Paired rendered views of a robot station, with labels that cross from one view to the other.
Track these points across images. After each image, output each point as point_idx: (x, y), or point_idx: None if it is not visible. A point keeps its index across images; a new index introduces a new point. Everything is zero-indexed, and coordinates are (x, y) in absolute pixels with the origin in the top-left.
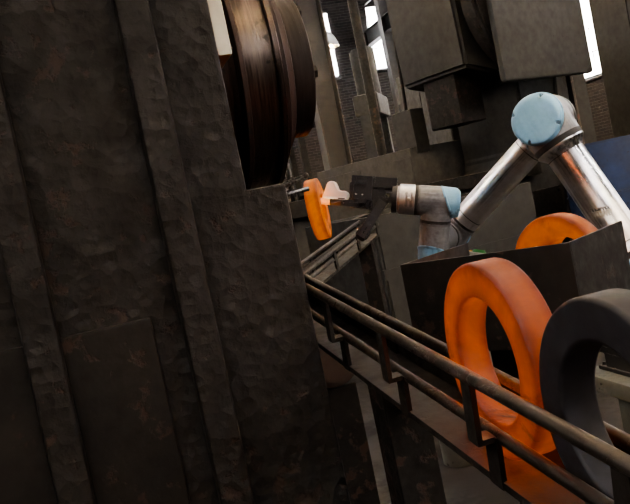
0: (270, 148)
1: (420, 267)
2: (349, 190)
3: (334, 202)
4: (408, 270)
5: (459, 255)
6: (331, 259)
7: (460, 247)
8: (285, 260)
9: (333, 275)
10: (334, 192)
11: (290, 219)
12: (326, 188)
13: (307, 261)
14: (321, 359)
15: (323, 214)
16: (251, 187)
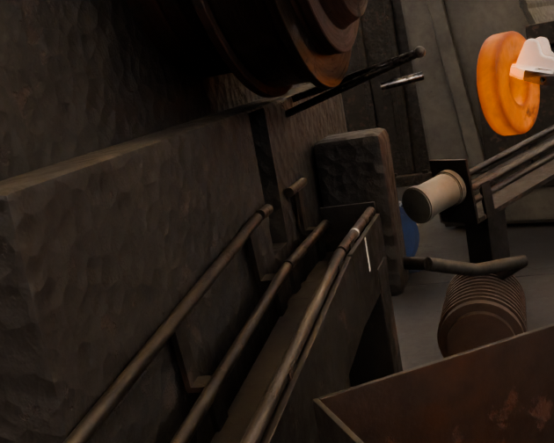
0: (256, 30)
1: (336, 433)
2: None
3: (531, 77)
4: (322, 422)
5: None
6: None
7: None
8: (17, 364)
9: None
10: (535, 59)
11: (23, 277)
12: (522, 51)
13: (518, 149)
14: (459, 337)
15: (509, 97)
16: (278, 85)
